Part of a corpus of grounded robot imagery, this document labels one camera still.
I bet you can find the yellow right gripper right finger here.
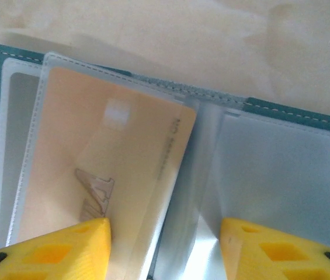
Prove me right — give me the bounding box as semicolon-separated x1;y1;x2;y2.
219;217;330;280

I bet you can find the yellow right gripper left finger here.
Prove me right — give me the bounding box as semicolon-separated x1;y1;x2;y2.
0;217;114;280

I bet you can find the gold credit card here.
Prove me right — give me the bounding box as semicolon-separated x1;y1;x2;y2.
15;66;199;280

